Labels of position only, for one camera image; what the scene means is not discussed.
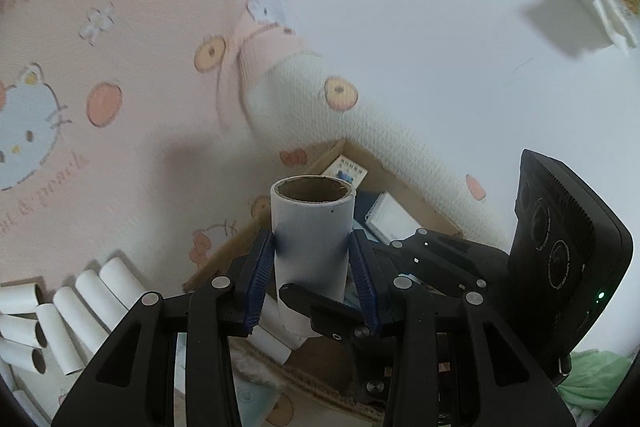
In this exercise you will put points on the green cloth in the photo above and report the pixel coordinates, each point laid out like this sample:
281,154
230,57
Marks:
595,374

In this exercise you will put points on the white spiral notebook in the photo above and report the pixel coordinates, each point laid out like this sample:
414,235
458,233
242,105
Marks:
392,217

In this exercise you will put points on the white cartoon milk carton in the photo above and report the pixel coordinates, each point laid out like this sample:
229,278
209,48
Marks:
345,172

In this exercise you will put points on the white cardboard tube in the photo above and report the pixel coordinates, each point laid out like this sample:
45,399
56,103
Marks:
272,343
312,232

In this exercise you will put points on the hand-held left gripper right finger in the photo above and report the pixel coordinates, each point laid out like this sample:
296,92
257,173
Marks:
365,287

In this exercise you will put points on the light blue wipes packet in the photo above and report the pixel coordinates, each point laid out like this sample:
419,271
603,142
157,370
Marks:
250,399

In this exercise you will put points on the dark blue cylinder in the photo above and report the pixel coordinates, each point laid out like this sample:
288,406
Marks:
372,203

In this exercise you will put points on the pile of white paper tubes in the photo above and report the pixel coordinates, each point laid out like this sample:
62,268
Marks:
75,312

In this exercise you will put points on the pink cartoon cat blanket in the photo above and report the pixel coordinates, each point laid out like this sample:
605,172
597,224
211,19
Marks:
125,57

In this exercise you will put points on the brown cardboard box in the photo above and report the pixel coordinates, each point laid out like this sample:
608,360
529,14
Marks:
310,387

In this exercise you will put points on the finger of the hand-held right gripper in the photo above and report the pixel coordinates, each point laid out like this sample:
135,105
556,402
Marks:
450,257
320,307

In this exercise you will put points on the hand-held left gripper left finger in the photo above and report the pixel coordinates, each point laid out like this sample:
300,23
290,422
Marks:
257,287

